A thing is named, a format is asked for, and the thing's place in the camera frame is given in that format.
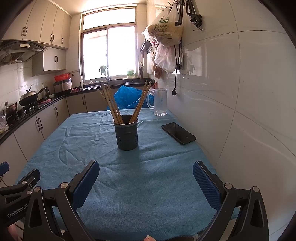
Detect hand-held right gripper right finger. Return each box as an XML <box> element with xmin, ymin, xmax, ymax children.
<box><xmin>193</xmin><ymin>160</ymin><xmax>270</xmax><ymax>241</ymax></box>

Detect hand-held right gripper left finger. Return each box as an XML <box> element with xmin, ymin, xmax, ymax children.
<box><xmin>23</xmin><ymin>160</ymin><xmax>100</xmax><ymax>241</ymax></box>

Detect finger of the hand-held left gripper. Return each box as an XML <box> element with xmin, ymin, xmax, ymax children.
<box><xmin>0</xmin><ymin>162</ymin><xmax>10</xmax><ymax>178</ymax></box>
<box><xmin>0</xmin><ymin>169</ymin><xmax>41</xmax><ymax>202</ymax></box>

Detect dark grey utensil holder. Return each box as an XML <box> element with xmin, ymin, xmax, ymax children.
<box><xmin>113</xmin><ymin>115</ymin><xmax>139</xmax><ymax>151</ymax></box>

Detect bundle of wooden chopsticks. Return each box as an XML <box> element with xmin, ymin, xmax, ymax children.
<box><xmin>97</xmin><ymin>80</ymin><xmax>152</xmax><ymax>124</ymax></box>

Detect person's left hand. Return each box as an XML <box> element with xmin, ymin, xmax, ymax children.
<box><xmin>7</xmin><ymin>220</ymin><xmax>25</xmax><ymax>241</ymax></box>

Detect cream base cabinets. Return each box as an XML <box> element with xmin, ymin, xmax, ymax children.
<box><xmin>0</xmin><ymin>89</ymin><xmax>121</xmax><ymax>180</ymax></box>

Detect clear bag of food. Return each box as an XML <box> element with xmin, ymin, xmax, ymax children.
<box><xmin>0</xmin><ymin>102</ymin><xmax>9</xmax><ymax>135</ymax></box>

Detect black kitchen countertop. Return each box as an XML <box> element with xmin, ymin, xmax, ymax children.
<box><xmin>0</xmin><ymin>77</ymin><xmax>158</xmax><ymax>145</ymax></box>

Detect blue tablecloth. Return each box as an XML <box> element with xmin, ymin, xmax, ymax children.
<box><xmin>15</xmin><ymin>108</ymin><xmax>241</xmax><ymax>241</ymax></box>

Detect black smartphone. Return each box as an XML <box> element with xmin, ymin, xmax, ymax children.
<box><xmin>161</xmin><ymin>122</ymin><xmax>197</xmax><ymax>146</ymax></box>

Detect steel cooking pot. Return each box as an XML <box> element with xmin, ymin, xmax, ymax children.
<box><xmin>5</xmin><ymin>101</ymin><xmax>18</xmax><ymax>117</ymax></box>

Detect black gas stove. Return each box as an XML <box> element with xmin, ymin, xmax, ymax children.
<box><xmin>15</xmin><ymin>104</ymin><xmax>40</xmax><ymax>117</ymax></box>

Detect black wok with lid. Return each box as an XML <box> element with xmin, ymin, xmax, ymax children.
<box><xmin>18</xmin><ymin>84</ymin><xmax>47</xmax><ymax>106</ymax></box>

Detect steel rice cooker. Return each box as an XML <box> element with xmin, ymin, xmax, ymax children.
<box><xmin>53</xmin><ymin>78</ymin><xmax>73</xmax><ymax>93</ymax></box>

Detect clear glass mug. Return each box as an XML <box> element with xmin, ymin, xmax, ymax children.
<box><xmin>147</xmin><ymin>88</ymin><xmax>168</xmax><ymax>117</ymax></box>

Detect blue plastic bag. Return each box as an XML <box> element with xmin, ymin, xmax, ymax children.
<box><xmin>106</xmin><ymin>85</ymin><xmax>153</xmax><ymax>110</ymax></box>

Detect red plastic basin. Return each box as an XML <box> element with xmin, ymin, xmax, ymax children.
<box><xmin>54</xmin><ymin>73</ymin><xmax>70</xmax><ymax>82</ymax></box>

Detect steel kitchen sink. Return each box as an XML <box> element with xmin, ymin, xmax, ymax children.
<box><xmin>82</xmin><ymin>79</ymin><xmax>127</xmax><ymax>91</ymax></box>

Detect glass range hood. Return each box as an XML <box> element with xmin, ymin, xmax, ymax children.
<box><xmin>0</xmin><ymin>40</ymin><xmax>48</xmax><ymax>67</ymax></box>

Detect clear hanging plastic bags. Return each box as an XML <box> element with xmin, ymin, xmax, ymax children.
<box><xmin>154</xmin><ymin>44</ymin><xmax>177</xmax><ymax>73</ymax></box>

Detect kitchen window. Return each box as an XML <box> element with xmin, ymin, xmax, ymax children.
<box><xmin>80</xmin><ymin>6</ymin><xmax>139</xmax><ymax>82</ymax></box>

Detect printed hanging plastic bag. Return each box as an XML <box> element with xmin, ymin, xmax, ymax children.
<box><xmin>142</xmin><ymin>3</ymin><xmax>184</xmax><ymax>47</ymax></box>

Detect black power plug cable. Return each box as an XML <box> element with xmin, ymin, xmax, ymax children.
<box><xmin>172</xmin><ymin>44</ymin><xmax>183</xmax><ymax>96</ymax></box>

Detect small cream wall cabinet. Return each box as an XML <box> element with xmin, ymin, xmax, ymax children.
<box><xmin>32</xmin><ymin>47</ymin><xmax>67</xmax><ymax>77</ymax></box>

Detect black wall rack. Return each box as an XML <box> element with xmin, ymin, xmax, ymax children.
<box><xmin>140</xmin><ymin>39</ymin><xmax>155</xmax><ymax>53</ymax></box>

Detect cream wall cabinet row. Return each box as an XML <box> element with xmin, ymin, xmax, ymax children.
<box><xmin>1</xmin><ymin>0</ymin><xmax>72</xmax><ymax>49</ymax></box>

